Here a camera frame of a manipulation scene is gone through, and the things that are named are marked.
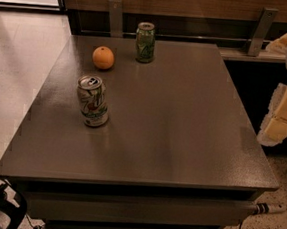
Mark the right metal shelf bracket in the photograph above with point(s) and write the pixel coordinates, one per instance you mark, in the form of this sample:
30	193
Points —
255	42

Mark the left metal shelf bracket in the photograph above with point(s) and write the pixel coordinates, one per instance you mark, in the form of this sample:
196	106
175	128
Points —
116	18

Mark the metal shelf bracket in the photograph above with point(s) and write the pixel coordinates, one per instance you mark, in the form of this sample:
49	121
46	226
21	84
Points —
255	42
116	18

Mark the white cylindrical handle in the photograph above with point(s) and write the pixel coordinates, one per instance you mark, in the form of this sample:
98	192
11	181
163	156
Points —
263	208

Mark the grey table with drawers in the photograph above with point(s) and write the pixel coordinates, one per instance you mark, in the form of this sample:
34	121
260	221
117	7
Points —
178	150

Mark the white 7up soda can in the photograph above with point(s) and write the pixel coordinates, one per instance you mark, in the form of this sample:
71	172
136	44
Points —
92	101

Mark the orange fruit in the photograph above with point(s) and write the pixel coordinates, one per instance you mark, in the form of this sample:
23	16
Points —
103	58

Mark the green soda can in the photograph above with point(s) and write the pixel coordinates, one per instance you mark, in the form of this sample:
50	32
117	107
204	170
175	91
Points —
145	42

